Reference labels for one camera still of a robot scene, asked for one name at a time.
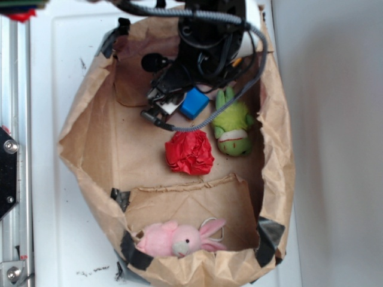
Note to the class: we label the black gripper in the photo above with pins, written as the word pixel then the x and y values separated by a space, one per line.
pixel 173 79

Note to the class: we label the black metal bracket plate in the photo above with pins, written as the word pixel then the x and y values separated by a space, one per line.
pixel 9 173

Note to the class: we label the blue rectangular block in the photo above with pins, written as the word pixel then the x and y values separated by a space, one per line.
pixel 194 103

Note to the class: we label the brown paper bag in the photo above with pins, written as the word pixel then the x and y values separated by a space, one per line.
pixel 119 161

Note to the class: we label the white plastic tray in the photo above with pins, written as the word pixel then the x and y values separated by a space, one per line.
pixel 70 249

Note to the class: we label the red crumpled paper ball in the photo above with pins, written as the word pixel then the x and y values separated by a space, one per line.
pixel 190 153

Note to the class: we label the green plush toy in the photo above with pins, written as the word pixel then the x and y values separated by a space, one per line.
pixel 231 128

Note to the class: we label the pink plush bunny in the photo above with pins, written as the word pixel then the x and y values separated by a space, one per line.
pixel 172 239

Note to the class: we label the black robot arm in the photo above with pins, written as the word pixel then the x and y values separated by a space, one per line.
pixel 211 39

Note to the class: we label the aluminium frame rail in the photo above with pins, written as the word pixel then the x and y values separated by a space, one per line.
pixel 17 247

